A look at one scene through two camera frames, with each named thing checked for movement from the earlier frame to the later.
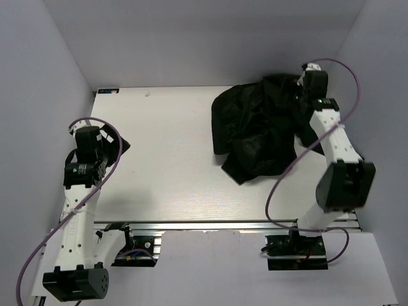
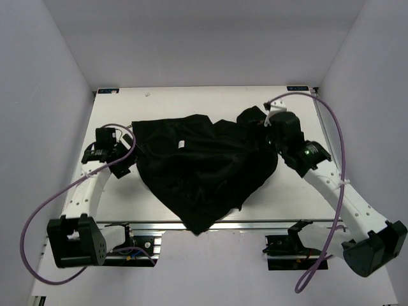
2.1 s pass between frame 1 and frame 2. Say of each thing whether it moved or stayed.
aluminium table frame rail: stayed
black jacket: moved
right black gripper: moved
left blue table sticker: stayed
